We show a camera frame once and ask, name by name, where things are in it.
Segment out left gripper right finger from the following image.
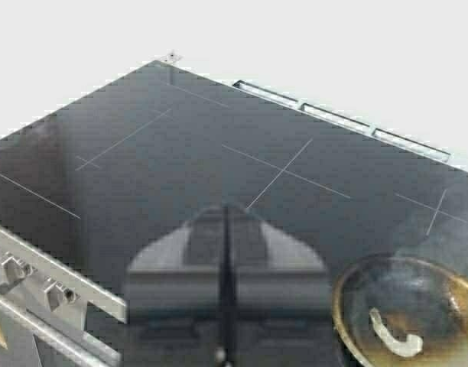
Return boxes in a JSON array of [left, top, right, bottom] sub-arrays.
[[226, 205, 330, 366]]

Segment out middle chrome stove knob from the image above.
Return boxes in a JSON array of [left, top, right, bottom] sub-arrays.
[[1, 254, 34, 286]]

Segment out stainless steel induction stove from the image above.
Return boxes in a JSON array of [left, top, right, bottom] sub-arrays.
[[0, 54, 468, 366]]

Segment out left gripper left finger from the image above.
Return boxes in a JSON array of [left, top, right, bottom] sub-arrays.
[[124, 205, 225, 366]]

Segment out small black frying pan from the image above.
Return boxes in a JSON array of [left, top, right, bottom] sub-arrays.
[[331, 254, 468, 366]]

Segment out raw grey shrimp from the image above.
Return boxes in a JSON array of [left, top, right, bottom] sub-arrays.
[[369, 307, 424, 359]]

